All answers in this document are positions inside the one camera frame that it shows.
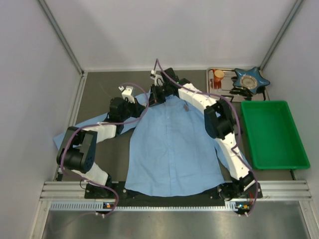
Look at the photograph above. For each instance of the aluminium front rail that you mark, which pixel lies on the aluminium front rail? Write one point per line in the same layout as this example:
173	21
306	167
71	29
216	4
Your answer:
76	196

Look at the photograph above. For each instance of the green plastic bin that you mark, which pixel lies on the green plastic bin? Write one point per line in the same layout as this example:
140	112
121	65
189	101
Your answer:
272	136

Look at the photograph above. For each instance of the black box gold brooch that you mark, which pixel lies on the black box gold brooch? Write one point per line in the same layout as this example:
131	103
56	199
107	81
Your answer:
228	98

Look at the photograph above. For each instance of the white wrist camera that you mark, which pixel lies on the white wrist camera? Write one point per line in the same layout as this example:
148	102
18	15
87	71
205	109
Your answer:
127	93
158	80

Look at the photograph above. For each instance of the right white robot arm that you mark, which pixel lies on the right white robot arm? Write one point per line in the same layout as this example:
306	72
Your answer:
219	124

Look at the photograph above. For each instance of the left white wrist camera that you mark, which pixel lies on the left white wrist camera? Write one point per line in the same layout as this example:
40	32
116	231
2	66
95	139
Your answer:
127	93

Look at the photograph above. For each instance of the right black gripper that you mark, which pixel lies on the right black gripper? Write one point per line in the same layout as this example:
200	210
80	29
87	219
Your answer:
158	94

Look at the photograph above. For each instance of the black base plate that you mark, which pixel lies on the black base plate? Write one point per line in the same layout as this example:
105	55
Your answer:
212	197

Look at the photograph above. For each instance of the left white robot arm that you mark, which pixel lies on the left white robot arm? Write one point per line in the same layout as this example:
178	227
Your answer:
78	148

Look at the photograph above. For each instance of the metal tray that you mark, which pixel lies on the metal tray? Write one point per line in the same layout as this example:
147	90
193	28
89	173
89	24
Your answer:
225	87

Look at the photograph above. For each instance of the orange cup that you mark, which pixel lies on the orange cup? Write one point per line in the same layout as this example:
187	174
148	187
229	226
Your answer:
218	75

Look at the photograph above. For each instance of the blue star-shaped dish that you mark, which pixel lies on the blue star-shaped dish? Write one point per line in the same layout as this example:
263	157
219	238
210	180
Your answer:
250	80

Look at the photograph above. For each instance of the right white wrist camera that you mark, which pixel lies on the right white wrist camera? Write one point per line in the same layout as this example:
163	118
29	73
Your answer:
158	80

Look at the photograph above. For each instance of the light blue shirt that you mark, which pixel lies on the light blue shirt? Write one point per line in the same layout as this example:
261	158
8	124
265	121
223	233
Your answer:
170	152

